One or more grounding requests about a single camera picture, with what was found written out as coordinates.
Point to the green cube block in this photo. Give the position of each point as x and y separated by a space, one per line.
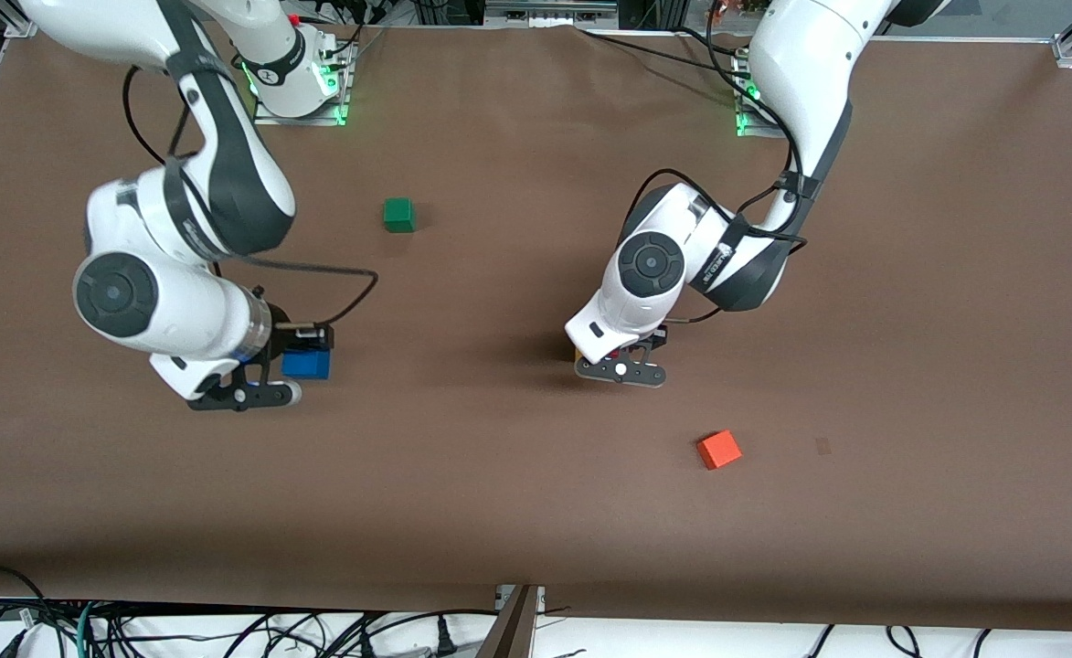
398 215

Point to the metal table edge bracket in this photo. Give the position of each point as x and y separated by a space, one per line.
513 621

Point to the blue cube block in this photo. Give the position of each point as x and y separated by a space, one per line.
307 366

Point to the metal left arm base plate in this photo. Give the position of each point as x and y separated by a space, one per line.
744 119

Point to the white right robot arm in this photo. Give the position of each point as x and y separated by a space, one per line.
179 292

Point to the small aluminium corner bracket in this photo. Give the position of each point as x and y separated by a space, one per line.
22 26

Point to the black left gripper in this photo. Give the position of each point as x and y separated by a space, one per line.
655 340

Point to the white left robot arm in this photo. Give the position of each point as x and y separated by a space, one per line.
801 82

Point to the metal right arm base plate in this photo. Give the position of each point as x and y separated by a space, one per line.
266 117

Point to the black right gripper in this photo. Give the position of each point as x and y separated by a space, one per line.
285 336

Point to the orange cube block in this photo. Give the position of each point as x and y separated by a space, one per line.
719 450

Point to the grey power strip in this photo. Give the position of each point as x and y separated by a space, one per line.
549 11

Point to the brown table cover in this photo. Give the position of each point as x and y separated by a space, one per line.
499 512

